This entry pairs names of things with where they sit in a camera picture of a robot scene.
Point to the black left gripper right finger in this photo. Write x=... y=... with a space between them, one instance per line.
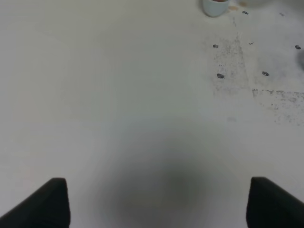
x=270 y=206

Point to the far light blue teacup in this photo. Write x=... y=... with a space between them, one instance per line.
x=215 y=8

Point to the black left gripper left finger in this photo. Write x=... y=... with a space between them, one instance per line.
x=47 y=207

